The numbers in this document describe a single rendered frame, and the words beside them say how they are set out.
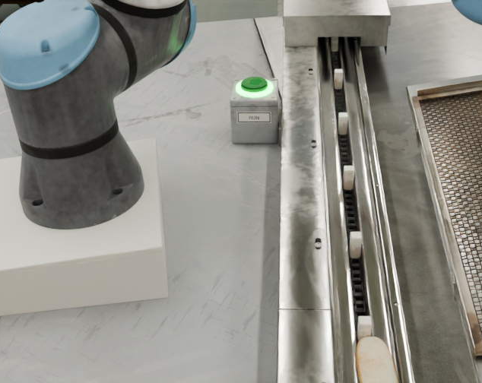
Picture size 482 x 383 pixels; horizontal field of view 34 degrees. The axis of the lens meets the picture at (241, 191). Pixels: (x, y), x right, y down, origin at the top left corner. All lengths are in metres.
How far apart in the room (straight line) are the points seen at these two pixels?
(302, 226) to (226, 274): 0.11
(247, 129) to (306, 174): 0.17
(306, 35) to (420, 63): 0.21
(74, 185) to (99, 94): 0.11
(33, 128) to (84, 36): 0.12
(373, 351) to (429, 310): 0.13
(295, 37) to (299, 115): 0.23
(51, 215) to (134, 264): 0.12
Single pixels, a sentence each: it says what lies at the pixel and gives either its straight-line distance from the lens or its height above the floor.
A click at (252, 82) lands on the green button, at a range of 1.18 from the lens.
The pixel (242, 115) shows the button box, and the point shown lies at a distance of 1.17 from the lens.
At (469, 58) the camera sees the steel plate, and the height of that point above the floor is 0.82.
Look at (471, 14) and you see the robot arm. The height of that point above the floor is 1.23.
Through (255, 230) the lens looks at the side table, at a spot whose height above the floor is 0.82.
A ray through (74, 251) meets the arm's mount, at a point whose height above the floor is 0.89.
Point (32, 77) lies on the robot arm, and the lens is 0.87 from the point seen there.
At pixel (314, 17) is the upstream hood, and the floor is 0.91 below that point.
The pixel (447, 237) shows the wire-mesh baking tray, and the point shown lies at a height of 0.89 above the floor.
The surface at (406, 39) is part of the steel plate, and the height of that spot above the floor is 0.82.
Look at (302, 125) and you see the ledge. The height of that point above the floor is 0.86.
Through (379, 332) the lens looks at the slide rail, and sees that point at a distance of 0.85.
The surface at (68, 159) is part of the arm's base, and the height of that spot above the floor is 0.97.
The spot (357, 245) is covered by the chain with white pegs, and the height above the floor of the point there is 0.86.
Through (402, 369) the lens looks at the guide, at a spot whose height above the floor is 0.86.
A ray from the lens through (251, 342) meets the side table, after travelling 0.88.
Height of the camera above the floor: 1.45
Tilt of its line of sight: 35 degrees down
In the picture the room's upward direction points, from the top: 2 degrees counter-clockwise
